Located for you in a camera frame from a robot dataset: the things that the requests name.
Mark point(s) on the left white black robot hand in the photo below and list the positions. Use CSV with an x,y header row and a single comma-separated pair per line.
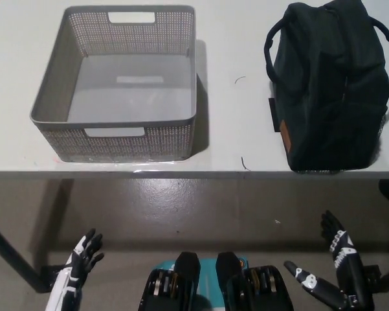
x,y
72,275

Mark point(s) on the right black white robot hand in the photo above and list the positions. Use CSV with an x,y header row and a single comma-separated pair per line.
x,y
349,269

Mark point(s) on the dark green fabric lunch bag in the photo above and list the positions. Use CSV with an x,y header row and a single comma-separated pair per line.
x,y
327,97

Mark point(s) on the black tape floor marker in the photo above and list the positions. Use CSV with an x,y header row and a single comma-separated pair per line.
x,y
372,270
50,273

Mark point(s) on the black teal robot body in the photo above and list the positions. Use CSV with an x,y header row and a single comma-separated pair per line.
x,y
184,282

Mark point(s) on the clear tape strip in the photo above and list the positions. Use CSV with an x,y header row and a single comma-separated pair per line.
x,y
155,166

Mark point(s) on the grey perforated plastic basket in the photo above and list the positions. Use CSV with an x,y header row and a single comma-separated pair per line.
x,y
123,142

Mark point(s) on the short thick black thread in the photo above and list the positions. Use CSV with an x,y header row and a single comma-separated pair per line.
x,y
244,164

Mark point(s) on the black tape patch on table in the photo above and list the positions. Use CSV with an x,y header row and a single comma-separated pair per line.
x,y
273,111

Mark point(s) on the thin curved black thread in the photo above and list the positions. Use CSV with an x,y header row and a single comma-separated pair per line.
x,y
239,79

